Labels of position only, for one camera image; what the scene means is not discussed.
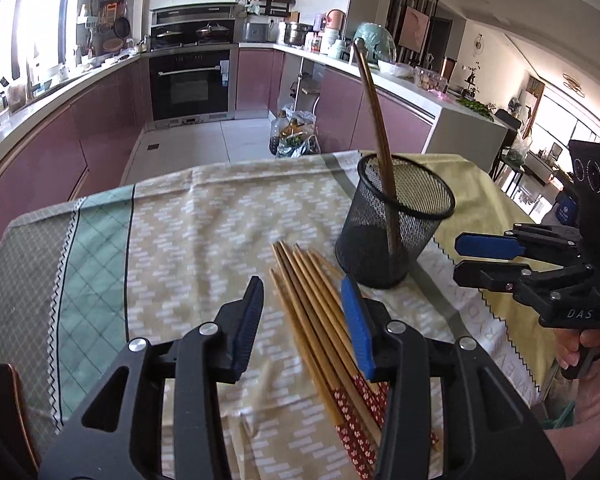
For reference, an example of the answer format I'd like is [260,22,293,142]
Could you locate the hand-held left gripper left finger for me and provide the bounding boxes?
[37,275,266,480]

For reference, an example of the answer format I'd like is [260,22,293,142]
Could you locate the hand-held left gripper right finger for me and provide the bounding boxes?
[340,275,566,480]

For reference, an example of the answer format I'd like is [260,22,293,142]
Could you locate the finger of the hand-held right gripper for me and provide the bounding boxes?
[452,259,596,307]
[454,224,583,261]

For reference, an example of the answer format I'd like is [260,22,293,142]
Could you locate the bundle of wooden chopsticks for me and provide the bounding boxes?
[269,241,441,480]

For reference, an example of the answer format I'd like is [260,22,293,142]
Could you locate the black mesh utensil holder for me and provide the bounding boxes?
[335,152,457,290]

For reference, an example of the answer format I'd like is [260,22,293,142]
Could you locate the wooden chopstick red floral end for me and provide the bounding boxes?
[351,37,401,268]

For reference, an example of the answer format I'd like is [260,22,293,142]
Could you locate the person's right forearm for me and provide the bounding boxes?
[542,350,600,480]

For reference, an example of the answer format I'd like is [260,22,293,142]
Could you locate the person's right hand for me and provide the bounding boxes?
[554,327,583,373]

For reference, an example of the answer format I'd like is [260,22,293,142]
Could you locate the yellow zigzag-edged cloth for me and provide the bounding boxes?
[395,152,561,396]

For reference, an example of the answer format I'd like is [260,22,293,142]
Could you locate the beige and green patterned tablecloth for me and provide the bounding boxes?
[0,150,561,480]

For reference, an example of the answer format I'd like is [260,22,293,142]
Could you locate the black dining chair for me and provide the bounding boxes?
[492,109,526,181]

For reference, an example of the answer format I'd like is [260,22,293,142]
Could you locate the green leafy vegetables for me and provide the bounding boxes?
[457,97,496,120]

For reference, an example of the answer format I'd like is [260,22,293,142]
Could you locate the clear glass container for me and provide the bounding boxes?
[414,66,448,93]

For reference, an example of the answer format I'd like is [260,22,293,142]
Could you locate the plastic oil bottle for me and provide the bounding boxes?
[269,112,293,156]

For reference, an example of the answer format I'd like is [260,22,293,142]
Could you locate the plastic bags of vegetables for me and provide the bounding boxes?
[277,107,322,158]

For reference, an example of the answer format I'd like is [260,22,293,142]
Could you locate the black built-in oven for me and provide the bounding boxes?
[147,45,233,123]

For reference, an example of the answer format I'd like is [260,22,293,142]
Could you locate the wooden chair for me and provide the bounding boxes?
[0,362,38,478]

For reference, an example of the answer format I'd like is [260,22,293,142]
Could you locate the purple kitchen cabinets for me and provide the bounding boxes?
[0,42,436,271]

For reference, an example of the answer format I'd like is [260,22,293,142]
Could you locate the stainless steel pot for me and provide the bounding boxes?
[284,21,313,47]

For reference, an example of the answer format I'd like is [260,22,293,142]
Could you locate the grey countertop appliance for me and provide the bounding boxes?
[242,20,271,43]

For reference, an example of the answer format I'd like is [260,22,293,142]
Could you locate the black integrated stove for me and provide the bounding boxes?
[149,2,238,53]

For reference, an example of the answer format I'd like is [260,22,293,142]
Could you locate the hanging kitchen utensil rack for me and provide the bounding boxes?
[77,0,132,53]

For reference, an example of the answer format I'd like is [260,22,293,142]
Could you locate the framed wall picture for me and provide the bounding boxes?
[399,6,431,53]

